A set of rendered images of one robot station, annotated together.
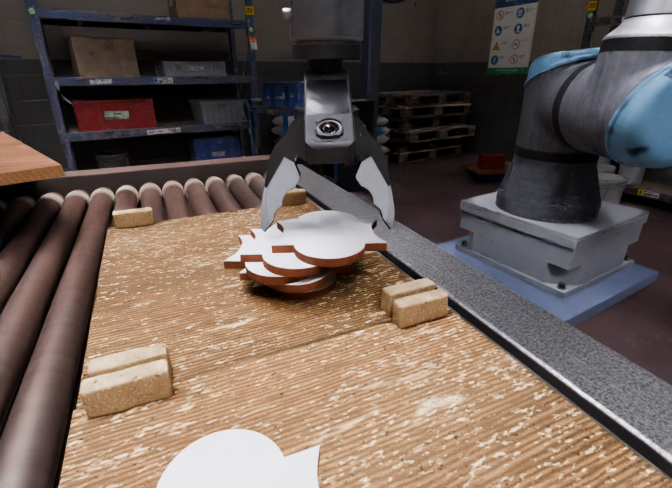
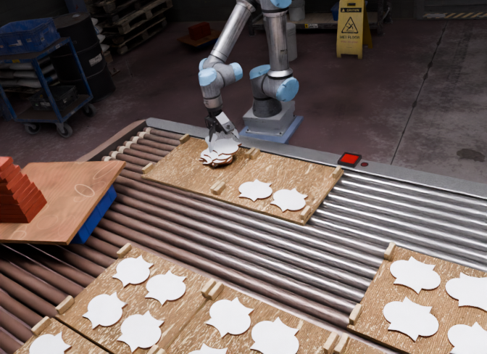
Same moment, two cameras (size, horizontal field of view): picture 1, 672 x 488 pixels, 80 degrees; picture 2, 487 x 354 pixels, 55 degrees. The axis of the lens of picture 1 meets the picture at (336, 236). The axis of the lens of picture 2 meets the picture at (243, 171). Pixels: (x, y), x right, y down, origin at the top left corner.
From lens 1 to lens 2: 164 cm
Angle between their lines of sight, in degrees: 25
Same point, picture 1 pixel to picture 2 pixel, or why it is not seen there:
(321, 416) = (252, 177)
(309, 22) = (214, 104)
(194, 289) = (200, 174)
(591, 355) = (290, 148)
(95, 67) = not seen: outside the picture
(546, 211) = (269, 114)
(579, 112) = (268, 91)
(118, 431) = (225, 194)
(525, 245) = (267, 125)
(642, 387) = (298, 150)
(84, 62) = not seen: outside the picture
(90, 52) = not seen: outside the picture
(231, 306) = (214, 173)
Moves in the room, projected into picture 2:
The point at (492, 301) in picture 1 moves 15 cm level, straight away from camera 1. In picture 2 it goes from (267, 146) to (261, 130)
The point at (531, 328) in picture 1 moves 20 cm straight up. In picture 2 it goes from (277, 148) to (272, 109)
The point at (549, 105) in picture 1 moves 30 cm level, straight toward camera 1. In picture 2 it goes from (259, 87) to (268, 116)
